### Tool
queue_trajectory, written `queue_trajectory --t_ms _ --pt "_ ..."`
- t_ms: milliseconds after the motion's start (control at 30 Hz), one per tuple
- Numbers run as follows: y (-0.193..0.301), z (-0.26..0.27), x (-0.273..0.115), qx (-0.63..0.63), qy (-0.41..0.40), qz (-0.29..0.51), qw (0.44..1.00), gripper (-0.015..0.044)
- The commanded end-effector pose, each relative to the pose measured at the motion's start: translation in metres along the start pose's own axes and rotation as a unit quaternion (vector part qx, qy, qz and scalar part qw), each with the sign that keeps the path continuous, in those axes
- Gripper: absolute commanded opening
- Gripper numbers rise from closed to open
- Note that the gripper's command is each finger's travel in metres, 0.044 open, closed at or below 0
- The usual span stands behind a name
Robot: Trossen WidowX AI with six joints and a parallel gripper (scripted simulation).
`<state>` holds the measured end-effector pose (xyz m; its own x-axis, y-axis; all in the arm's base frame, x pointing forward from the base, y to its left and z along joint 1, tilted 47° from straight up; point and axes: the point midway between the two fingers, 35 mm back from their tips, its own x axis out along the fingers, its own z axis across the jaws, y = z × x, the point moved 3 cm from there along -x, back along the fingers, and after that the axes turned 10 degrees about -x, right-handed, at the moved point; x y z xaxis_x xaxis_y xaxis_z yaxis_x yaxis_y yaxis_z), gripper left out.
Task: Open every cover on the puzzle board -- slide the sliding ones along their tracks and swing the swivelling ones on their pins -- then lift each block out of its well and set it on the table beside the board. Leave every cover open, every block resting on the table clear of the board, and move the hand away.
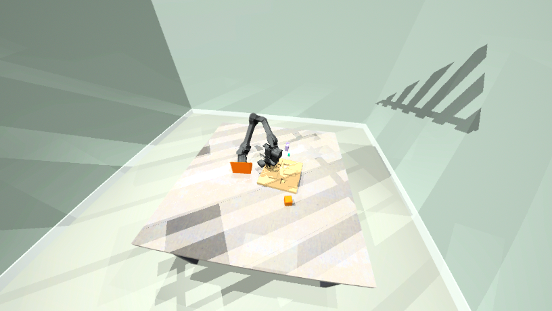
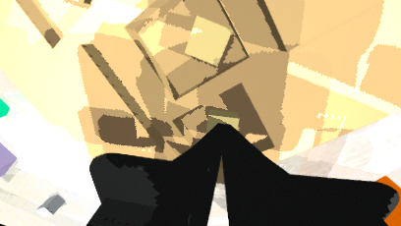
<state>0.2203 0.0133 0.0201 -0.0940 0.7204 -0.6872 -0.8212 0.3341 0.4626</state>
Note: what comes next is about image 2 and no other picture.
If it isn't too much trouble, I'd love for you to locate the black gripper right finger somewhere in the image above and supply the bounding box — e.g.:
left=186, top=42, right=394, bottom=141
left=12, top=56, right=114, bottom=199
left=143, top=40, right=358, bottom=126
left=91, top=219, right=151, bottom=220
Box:
left=222, top=124, right=400, bottom=226

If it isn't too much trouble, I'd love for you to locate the cyan block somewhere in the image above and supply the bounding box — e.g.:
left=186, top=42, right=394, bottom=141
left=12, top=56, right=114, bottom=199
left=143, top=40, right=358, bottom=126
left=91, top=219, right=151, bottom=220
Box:
left=0, top=98, right=10, bottom=118

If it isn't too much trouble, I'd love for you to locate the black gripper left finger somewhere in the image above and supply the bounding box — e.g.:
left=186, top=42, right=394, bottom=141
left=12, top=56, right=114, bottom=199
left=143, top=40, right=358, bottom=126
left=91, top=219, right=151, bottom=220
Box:
left=89, top=123, right=225, bottom=226

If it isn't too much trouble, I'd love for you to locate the light purple block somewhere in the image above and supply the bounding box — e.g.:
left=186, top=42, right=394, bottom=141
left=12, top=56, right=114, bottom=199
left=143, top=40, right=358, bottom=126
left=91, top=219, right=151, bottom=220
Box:
left=0, top=142, right=17, bottom=177

